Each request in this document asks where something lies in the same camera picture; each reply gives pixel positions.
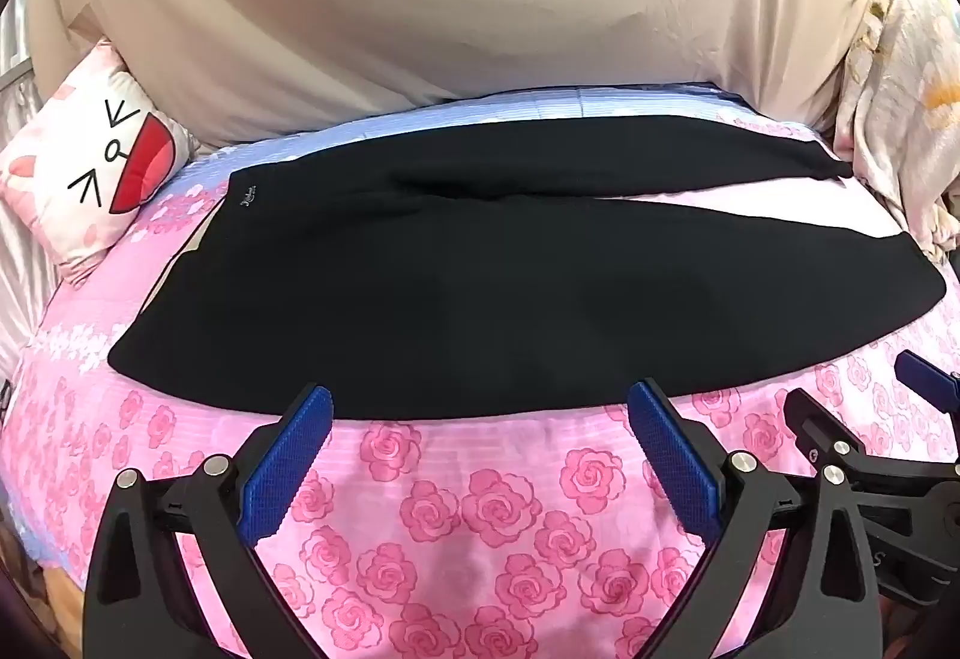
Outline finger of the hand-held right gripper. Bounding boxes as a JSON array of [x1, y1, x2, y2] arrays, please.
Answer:
[[782, 389, 871, 472], [894, 350, 960, 409]]

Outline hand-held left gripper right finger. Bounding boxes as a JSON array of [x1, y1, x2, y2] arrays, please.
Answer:
[[626, 380, 884, 659]]

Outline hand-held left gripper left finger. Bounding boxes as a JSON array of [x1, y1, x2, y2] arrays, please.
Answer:
[[84, 385, 335, 659]]

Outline black pants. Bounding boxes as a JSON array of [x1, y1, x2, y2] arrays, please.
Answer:
[[107, 117, 947, 421]]

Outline pink rose print bed sheet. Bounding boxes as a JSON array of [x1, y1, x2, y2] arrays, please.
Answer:
[[0, 85, 960, 659]]

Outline cream floral blanket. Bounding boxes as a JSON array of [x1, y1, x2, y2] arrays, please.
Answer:
[[825, 0, 960, 270]]

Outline beige satin cloth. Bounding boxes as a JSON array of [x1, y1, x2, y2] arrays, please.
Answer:
[[0, 66, 61, 382]]

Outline cat face pillow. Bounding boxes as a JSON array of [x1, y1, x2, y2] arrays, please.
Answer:
[[0, 38, 197, 285]]

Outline beige quilt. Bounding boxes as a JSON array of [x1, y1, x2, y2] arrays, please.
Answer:
[[26, 0, 912, 151]]

